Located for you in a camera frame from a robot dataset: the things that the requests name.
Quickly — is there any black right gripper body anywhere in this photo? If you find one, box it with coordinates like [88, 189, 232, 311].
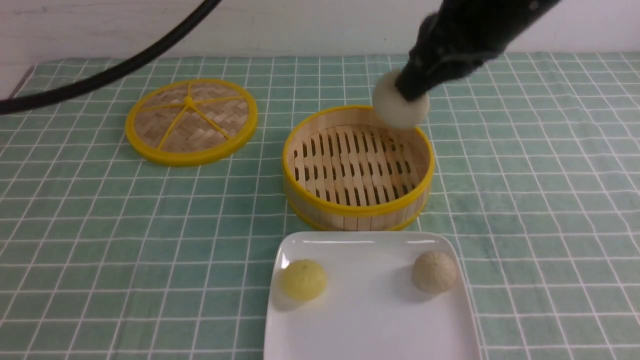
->
[395, 0, 558, 102]

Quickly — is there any white steamed bun back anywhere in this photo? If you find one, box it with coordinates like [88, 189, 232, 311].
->
[372, 68, 430, 129]

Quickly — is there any white steamed bun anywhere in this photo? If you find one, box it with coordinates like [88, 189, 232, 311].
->
[411, 251, 458, 295]
[372, 68, 430, 129]

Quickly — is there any white steamed bun front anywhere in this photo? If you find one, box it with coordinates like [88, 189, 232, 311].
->
[411, 251, 458, 295]

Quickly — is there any yellow steamed bun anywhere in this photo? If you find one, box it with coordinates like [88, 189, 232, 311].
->
[279, 259, 329, 303]

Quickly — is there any white square plate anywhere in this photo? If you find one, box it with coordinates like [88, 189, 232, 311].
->
[262, 231, 482, 360]

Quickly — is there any bamboo steamer basket yellow rim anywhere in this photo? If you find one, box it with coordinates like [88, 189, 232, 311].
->
[281, 105, 435, 231]

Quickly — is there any bamboo steamer lid yellow rim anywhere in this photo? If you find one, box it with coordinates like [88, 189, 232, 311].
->
[125, 79, 258, 167]

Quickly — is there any green checkered tablecloth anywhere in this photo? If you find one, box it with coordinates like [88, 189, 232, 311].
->
[0, 52, 640, 360]

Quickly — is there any thick black cable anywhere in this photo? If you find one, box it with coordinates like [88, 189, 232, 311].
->
[0, 0, 223, 116]

